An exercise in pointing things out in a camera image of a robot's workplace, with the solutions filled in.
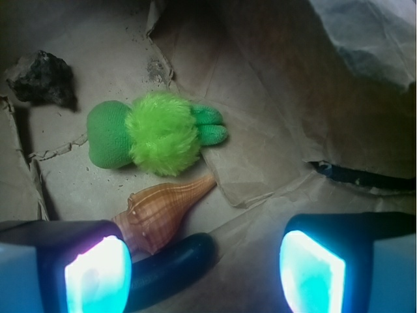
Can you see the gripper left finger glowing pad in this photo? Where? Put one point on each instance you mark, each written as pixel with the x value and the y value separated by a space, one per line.
pixel 64 266

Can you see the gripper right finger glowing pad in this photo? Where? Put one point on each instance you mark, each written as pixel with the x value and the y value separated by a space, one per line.
pixel 353 262

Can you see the dark green plastic pickle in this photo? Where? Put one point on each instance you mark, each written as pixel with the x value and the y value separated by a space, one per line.
pixel 168 272

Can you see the orange conch seashell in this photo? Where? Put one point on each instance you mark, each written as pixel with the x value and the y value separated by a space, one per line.
pixel 153 215

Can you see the brown paper bag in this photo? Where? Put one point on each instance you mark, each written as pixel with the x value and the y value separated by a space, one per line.
pixel 287 97

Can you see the green fuzzy plush toy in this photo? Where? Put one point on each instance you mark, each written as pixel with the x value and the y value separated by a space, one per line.
pixel 160 133

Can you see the brown rock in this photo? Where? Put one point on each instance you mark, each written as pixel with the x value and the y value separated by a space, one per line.
pixel 41 77

